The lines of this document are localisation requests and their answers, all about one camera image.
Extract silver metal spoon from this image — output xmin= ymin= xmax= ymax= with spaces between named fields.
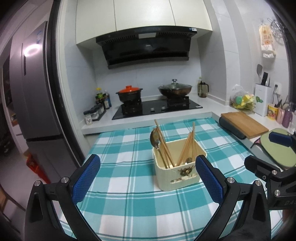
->
xmin=150 ymin=128 xmax=168 ymax=169

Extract green mat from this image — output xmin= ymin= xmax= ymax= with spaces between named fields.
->
xmin=260 ymin=131 xmax=295 ymax=169

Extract cream utensil holder box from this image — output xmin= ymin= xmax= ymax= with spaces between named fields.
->
xmin=152 ymin=141 xmax=207 ymax=191

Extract yellow snack box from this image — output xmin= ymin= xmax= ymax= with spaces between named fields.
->
xmin=267 ymin=104 xmax=278 ymax=121

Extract wooden cutting board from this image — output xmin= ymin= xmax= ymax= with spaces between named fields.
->
xmin=221 ymin=111 xmax=269 ymax=139

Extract white knife block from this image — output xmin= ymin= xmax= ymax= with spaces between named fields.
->
xmin=254 ymin=84 xmax=272 ymax=116

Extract bag of colourful sponges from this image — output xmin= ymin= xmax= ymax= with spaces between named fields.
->
xmin=230 ymin=84 xmax=263 ymax=111

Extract spice jar rack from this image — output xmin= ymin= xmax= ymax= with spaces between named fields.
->
xmin=83 ymin=104 xmax=106 ymax=125

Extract grey refrigerator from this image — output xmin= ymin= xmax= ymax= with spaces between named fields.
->
xmin=9 ymin=22 xmax=77 ymax=183

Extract hanging plastic bag pack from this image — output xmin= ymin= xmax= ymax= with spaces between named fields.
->
xmin=259 ymin=23 xmax=276 ymax=59

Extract sauce bottles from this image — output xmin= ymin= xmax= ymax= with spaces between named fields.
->
xmin=95 ymin=87 xmax=112 ymax=109

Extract glass kettle jar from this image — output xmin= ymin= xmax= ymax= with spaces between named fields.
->
xmin=197 ymin=77 xmax=209 ymax=98

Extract black gas stove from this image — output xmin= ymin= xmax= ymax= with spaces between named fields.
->
xmin=112 ymin=96 xmax=203 ymax=120

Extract black wok glass lid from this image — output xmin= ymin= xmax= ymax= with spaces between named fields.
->
xmin=158 ymin=79 xmax=192 ymax=97

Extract black pot orange lid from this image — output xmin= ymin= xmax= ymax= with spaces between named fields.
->
xmin=116 ymin=85 xmax=142 ymax=103

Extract black range hood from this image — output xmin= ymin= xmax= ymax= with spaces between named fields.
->
xmin=96 ymin=26 xmax=197 ymax=69

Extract white upper cabinet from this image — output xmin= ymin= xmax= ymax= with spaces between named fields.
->
xmin=76 ymin=0 xmax=212 ymax=49

